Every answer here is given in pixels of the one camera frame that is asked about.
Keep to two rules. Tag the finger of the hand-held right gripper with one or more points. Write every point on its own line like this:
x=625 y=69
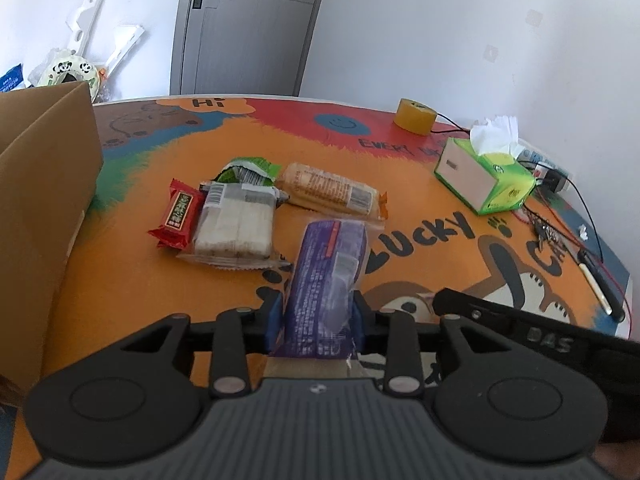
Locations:
x=475 y=310

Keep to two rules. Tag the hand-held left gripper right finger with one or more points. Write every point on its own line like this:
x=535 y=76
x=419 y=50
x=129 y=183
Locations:
x=358 y=325

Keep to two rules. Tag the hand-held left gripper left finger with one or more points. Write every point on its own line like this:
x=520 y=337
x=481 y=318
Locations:
x=274 y=325

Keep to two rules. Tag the long purple snack packet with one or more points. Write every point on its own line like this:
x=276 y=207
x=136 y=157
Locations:
x=322 y=280

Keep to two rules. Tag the clear white cracker packet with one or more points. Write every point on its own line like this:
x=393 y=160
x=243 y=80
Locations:
x=235 y=225

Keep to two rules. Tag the orange cracker packet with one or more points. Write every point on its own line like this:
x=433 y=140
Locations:
x=330 y=191

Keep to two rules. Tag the small red snack packet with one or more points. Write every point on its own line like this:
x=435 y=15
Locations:
x=177 y=215

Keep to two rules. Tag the green white snack packet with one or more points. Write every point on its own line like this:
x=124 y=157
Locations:
x=250 y=170

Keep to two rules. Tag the brown cardboard box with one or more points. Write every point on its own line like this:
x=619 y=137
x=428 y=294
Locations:
x=45 y=210

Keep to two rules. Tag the black pen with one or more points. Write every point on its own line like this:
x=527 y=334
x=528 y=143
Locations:
x=607 y=290

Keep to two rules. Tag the white stick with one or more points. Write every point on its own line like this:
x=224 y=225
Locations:
x=597 y=287

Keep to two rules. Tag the key bunch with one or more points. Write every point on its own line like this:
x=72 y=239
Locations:
x=545 y=232

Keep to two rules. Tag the colourful printed table mat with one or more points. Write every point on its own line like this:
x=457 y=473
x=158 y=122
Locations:
x=150 y=290

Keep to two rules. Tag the small white paper scrap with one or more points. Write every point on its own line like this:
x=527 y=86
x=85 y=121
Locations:
x=583 y=230

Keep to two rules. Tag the green tissue box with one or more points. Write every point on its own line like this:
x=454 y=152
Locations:
x=485 y=180

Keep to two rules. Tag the black charger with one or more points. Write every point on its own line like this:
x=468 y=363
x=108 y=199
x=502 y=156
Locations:
x=552 y=180

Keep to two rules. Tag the white power strip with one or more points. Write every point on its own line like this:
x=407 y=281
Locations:
x=532 y=155

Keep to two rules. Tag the yellow tape roll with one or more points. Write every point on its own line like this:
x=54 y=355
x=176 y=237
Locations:
x=414 y=117

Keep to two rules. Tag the grey door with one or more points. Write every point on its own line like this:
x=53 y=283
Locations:
x=250 y=35

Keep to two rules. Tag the short white foam piece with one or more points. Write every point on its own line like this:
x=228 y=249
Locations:
x=122 y=47

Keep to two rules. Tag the panda print toilet seat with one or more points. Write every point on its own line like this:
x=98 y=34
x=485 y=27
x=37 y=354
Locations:
x=50 y=72

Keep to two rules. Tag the blue plastic bag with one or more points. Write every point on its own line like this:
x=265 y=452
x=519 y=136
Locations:
x=10 y=77

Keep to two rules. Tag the white wall switch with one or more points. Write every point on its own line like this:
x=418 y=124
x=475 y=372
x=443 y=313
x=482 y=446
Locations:
x=490 y=53

